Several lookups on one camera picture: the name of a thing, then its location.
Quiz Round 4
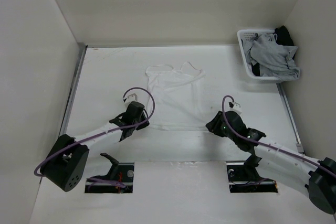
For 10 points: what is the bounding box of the white tank top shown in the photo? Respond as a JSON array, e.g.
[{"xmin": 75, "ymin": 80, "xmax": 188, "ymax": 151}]
[{"xmin": 145, "ymin": 61, "xmax": 206, "ymax": 131}]

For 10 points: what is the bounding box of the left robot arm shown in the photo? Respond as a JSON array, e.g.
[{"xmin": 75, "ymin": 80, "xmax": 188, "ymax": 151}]
[{"xmin": 35, "ymin": 101, "xmax": 150, "ymax": 192}]

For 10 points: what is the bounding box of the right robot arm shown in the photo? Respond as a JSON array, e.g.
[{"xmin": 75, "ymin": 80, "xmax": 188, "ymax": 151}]
[{"xmin": 206, "ymin": 111, "xmax": 335, "ymax": 215}]

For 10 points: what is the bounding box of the grey tank top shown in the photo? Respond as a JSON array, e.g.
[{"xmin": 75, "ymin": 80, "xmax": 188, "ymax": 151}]
[{"xmin": 243, "ymin": 34, "xmax": 301, "ymax": 81}]

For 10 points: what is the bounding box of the black tank top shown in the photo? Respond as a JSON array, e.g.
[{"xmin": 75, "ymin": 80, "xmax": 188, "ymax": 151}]
[{"xmin": 274, "ymin": 25, "xmax": 294, "ymax": 46}]

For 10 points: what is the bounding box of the white plastic laundry basket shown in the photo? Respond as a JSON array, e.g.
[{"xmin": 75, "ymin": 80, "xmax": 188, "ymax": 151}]
[{"xmin": 237, "ymin": 28, "xmax": 281, "ymax": 84}]

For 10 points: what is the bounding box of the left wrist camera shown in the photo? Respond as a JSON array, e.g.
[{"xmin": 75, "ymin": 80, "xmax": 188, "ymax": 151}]
[{"xmin": 123, "ymin": 93, "xmax": 138, "ymax": 107}]

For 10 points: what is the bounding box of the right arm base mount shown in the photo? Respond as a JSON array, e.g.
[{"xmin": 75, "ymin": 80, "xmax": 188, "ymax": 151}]
[{"xmin": 226, "ymin": 155, "xmax": 278, "ymax": 193}]

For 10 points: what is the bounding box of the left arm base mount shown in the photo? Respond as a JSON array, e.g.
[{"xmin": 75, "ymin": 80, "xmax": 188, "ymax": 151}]
[{"xmin": 85, "ymin": 153, "xmax": 135, "ymax": 194}]

